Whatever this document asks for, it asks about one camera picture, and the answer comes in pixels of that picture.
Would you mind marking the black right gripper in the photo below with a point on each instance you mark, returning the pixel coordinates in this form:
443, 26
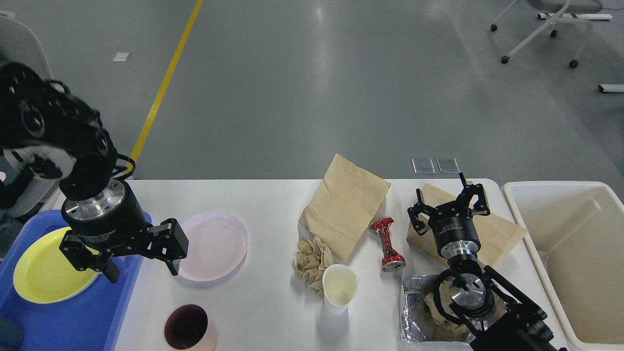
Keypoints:
452, 225

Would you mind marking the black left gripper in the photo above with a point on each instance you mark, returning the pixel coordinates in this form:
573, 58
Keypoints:
112, 222

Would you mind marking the pink plate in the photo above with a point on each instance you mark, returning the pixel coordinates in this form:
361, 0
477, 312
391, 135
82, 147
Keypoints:
218, 243

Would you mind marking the pink mug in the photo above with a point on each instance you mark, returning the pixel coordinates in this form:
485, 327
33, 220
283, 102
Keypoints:
190, 328

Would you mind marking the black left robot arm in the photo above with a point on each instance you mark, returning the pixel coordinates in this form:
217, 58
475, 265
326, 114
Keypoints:
53, 134

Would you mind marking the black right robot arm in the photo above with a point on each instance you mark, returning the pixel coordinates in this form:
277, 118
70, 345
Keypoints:
521, 328

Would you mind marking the brown paper bag right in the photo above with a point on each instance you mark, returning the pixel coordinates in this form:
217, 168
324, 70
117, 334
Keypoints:
497, 235

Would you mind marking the right floor plate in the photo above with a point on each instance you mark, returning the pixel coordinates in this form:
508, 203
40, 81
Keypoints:
448, 165

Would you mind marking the floor plate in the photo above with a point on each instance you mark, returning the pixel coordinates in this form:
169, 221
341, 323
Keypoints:
423, 165
448, 165

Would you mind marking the left floor plate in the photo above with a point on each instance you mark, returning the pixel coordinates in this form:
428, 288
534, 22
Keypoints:
423, 165

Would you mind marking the crushed red can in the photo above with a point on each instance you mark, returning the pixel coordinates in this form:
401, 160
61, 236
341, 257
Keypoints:
392, 261

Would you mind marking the blue plastic tray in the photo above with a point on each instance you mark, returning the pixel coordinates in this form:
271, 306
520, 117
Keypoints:
89, 321

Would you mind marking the yellow plate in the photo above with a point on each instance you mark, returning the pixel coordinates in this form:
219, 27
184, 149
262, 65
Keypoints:
44, 276

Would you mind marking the large brown paper bag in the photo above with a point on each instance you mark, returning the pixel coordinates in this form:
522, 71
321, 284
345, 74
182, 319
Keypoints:
343, 205

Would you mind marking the crumpled brown paper wad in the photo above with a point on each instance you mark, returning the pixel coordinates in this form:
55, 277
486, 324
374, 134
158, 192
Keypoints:
454, 329

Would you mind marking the silver foil wrapper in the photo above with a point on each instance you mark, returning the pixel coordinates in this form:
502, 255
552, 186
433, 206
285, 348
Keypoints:
416, 320

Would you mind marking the white plastic bin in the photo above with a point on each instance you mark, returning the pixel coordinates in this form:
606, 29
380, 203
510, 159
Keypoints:
576, 240

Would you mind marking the white paper cup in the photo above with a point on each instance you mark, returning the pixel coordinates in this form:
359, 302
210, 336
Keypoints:
339, 288

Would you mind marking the crumpled brown napkin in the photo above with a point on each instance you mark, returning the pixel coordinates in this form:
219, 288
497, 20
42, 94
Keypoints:
311, 261

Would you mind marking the white floor tag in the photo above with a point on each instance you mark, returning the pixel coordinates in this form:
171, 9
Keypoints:
121, 57

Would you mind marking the white bar on floor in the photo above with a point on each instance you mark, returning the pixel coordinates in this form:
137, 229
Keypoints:
611, 88

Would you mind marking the white bar far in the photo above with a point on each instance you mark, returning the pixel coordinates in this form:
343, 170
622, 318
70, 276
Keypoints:
596, 17

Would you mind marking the grey office chair left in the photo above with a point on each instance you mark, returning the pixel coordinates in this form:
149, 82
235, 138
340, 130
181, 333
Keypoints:
19, 44

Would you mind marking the white rolling chair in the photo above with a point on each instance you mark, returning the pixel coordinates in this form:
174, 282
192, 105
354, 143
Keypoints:
559, 7

